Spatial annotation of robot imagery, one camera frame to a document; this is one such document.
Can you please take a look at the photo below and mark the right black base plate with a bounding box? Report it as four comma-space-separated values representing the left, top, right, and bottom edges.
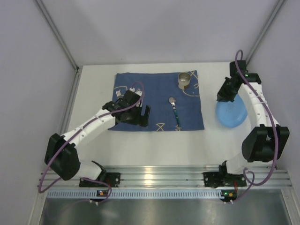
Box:
203, 172, 247, 188

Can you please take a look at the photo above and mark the blue plastic plate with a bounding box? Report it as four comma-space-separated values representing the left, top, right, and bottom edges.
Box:
215, 94, 248, 128

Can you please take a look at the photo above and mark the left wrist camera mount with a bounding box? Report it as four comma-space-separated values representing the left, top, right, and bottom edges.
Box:
129, 87, 143, 96

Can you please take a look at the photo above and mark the spoon with green handle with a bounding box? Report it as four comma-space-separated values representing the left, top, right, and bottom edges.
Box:
168, 97, 181, 130

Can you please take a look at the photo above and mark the blue cloth placemat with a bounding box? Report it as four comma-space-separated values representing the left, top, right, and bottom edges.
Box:
111, 70, 204, 132

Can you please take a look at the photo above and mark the small metal cup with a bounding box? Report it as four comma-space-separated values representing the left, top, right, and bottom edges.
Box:
178, 72, 191, 90

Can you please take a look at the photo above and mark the aluminium rail frame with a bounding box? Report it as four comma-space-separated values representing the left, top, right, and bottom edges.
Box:
42, 165, 292, 189

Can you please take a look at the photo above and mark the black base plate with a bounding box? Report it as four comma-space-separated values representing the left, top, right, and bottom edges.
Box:
203, 172, 247, 188
79, 172, 120, 188

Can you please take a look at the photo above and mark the fork with green handle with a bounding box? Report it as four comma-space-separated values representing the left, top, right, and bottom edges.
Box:
116, 90, 124, 99

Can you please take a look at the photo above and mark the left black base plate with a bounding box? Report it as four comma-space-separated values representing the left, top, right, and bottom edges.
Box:
79, 172, 120, 188

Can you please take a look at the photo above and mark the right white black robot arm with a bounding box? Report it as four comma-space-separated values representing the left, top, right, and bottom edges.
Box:
215, 60, 290, 174

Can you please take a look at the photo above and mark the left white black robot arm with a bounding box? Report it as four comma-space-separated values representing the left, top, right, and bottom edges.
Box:
45, 88, 150, 180

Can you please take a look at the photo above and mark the perforated grey cable duct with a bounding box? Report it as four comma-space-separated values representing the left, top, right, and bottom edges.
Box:
46, 189, 236, 199

